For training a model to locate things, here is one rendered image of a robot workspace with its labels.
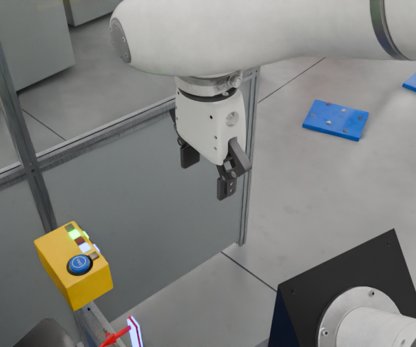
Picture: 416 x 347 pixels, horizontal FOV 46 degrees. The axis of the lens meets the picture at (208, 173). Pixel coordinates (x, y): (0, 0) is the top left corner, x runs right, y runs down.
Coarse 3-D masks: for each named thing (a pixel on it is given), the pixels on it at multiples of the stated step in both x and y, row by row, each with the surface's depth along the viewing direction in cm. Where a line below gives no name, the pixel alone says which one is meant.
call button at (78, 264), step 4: (76, 256) 104; (80, 256) 104; (84, 256) 104; (72, 260) 103; (76, 260) 103; (80, 260) 103; (84, 260) 103; (88, 260) 103; (72, 264) 102; (76, 264) 102; (80, 264) 102; (84, 264) 102; (88, 264) 103; (72, 268) 102; (76, 268) 102; (80, 268) 102; (84, 268) 102; (76, 272) 102; (80, 272) 102
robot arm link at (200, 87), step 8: (240, 72) 59; (176, 80) 59; (184, 80) 57; (192, 80) 57; (200, 80) 56; (208, 80) 56; (216, 80) 57; (224, 80) 57; (232, 80) 57; (240, 80) 58; (184, 88) 58; (192, 88) 57; (200, 88) 57; (208, 88) 57; (216, 88) 57; (224, 88) 58
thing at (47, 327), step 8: (48, 320) 81; (32, 328) 80; (40, 328) 80; (48, 328) 80; (56, 328) 80; (24, 336) 79; (32, 336) 79; (40, 336) 79; (48, 336) 79; (56, 336) 80; (64, 336) 80; (16, 344) 78; (24, 344) 78; (32, 344) 78; (40, 344) 78; (48, 344) 79; (56, 344) 79; (64, 344) 79; (72, 344) 79
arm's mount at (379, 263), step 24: (384, 240) 95; (336, 264) 90; (360, 264) 92; (384, 264) 94; (288, 288) 87; (312, 288) 88; (336, 288) 90; (384, 288) 94; (408, 288) 96; (288, 312) 86; (312, 312) 88; (408, 312) 95; (288, 336) 89; (312, 336) 87
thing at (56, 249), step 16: (48, 240) 108; (64, 240) 108; (48, 256) 105; (64, 256) 105; (48, 272) 110; (64, 272) 102; (96, 272) 103; (64, 288) 101; (80, 288) 102; (96, 288) 106; (80, 304) 105
